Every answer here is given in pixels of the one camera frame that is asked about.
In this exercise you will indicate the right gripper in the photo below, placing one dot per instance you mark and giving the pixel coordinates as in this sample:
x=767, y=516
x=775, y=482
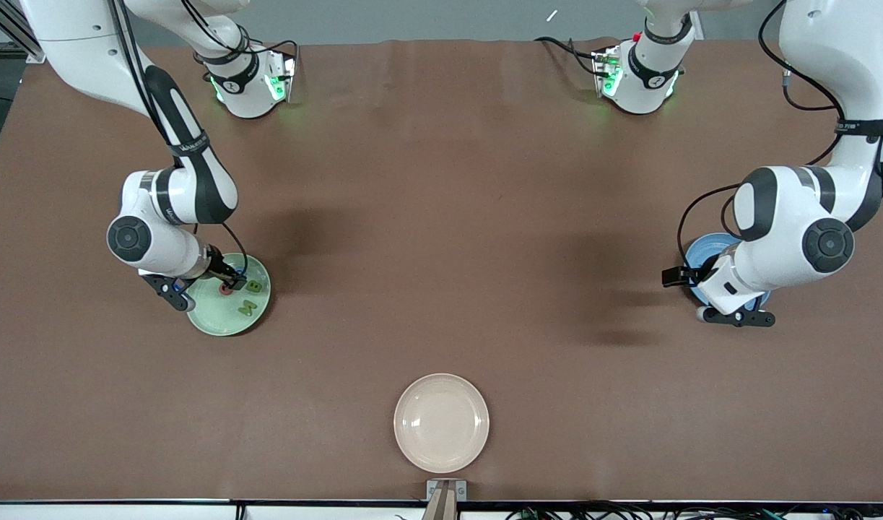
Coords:
x=223, y=274

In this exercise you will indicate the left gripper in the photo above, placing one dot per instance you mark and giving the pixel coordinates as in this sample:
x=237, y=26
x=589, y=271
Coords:
x=703, y=271

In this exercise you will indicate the red capital letter G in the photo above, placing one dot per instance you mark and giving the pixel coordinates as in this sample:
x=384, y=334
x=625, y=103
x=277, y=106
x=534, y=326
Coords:
x=226, y=291

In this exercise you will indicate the green capital letter M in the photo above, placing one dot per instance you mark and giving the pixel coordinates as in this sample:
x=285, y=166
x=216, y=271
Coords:
x=248, y=308

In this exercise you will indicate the green capital letter B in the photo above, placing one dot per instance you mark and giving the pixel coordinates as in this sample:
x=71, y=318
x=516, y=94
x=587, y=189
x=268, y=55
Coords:
x=254, y=287

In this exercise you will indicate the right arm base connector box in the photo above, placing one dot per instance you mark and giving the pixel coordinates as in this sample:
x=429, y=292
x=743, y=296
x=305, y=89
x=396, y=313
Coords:
x=282, y=76

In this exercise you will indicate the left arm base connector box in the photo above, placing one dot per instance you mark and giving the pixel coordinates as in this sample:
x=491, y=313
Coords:
x=607, y=72

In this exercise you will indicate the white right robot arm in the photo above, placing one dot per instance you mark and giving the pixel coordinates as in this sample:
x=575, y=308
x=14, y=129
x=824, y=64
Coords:
x=80, y=43

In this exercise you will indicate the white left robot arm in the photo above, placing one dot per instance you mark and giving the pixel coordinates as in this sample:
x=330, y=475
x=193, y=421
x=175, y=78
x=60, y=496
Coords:
x=831, y=43

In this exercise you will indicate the green plate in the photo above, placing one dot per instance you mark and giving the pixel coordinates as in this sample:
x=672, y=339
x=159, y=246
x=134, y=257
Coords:
x=217, y=318

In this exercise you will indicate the blue plate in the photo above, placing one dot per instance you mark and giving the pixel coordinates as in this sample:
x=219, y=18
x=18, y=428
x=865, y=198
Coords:
x=701, y=249

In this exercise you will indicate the brown table cover mat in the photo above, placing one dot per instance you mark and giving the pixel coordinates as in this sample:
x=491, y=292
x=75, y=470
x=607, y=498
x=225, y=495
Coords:
x=484, y=289

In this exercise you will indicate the beige plate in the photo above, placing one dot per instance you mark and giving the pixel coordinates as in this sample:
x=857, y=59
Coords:
x=441, y=422

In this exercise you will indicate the white table edge rail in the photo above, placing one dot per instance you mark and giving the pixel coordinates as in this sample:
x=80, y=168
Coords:
x=123, y=513

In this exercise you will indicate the aluminium frame profile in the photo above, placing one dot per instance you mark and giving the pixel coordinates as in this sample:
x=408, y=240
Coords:
x=4, y=29

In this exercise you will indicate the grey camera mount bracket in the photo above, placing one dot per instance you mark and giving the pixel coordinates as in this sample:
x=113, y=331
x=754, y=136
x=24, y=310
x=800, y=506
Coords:
x=446, y=491

